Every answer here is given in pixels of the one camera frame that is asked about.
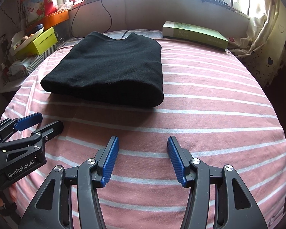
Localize black pants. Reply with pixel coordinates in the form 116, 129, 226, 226
41, 32, 164, 108

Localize white side shelf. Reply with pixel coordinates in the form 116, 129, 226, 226
0, 77, 27, 94

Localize white tissue packet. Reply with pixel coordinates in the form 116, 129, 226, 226
8, 57, 35, 76

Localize pink striped bed sheet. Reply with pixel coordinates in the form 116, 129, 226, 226
2, 39, 286, 228

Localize chevron pattern box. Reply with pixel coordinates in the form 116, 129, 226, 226
8, 45, 57, 82

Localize yellow green shoe box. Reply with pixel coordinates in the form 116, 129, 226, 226
14, 27, 58, 60

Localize white fruit plate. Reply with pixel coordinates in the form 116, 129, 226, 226
10, 24, 44, 56

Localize orange box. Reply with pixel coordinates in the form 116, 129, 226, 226
26, 9, 69, 33

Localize green white flat box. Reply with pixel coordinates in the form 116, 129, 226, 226
163, 21, 228, 51

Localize cartoon picture poster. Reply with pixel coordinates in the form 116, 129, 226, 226
21, 0, 45, 27

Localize cream heart pattern curtain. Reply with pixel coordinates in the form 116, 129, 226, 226
228, 0, 286, 87

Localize black cable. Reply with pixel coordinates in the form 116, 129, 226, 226
71, 0, 113, 39

